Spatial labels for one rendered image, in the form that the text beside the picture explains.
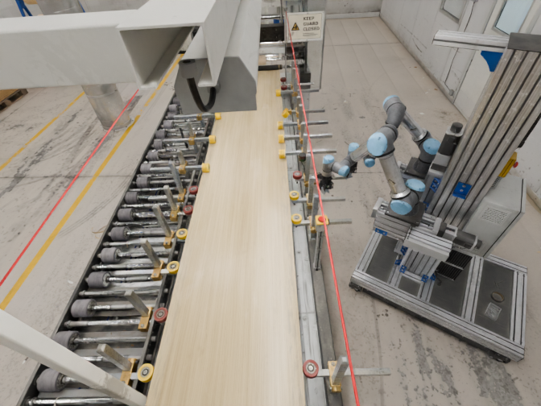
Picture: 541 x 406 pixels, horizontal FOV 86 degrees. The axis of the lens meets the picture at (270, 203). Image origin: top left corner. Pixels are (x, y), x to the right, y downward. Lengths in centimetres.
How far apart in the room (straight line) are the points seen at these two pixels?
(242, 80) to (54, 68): 22
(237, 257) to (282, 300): 42
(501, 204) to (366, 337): 142
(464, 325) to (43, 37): 277
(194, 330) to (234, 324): 23
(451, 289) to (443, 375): 66
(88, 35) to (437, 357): 282
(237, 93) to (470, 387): 271
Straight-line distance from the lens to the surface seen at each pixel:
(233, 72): 45
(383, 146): 172
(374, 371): 181
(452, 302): 287
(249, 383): 167
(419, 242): 212
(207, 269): 197
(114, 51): 31
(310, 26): 430
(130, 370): 191
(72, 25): 32
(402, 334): 283
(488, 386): 295
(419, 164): 248
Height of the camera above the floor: 252
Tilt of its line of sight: 46 degrees down
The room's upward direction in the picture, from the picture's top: 4 degrees counter-clockwise
